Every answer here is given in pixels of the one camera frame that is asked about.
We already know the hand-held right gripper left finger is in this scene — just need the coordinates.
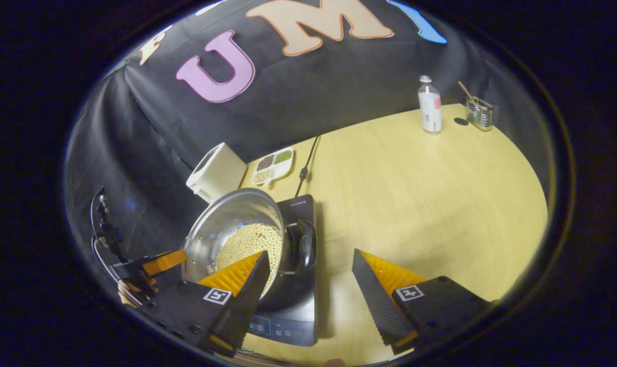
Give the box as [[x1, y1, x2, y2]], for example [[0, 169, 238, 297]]
[[137, 249, 271, 358]]

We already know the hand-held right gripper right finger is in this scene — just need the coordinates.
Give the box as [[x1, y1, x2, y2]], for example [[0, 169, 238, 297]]
[[351, 248, 494, 356]]

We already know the black induction cooktop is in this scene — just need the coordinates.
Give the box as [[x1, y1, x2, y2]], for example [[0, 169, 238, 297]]
[[246, 193, 320, 348]]

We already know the stainless steel pot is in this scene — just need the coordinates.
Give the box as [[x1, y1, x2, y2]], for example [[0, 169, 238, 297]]
[[181, 187, 318, 312]]

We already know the pile of yellow beans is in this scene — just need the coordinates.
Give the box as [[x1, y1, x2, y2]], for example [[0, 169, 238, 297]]
[[215, 222, 284, 297]]

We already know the white toaster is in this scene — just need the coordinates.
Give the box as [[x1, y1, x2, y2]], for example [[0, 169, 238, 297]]
[[186, 142, 248, 205]]

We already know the white divided grain tray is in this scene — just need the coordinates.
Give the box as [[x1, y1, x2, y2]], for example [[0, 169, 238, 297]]
[[251, 146, 295, 188]]

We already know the clear bottle pink label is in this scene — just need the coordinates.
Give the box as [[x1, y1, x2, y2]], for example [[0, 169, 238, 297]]
[[417, 74, 443, 135]]

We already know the clear ribbed utensil holder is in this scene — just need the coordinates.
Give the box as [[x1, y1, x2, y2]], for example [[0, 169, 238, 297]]
[[465, 95, 495, 133]]

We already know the black backdrop cloth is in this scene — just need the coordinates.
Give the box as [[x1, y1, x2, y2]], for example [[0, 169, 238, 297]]
[[63, 0, 550, 268]]

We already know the wooden stick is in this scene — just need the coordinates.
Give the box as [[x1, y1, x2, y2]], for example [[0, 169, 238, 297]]
[[457, 80, 479, 109]]

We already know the black power cable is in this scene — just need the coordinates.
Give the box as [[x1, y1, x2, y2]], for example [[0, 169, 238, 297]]
[[294, 135, 321, 199]]

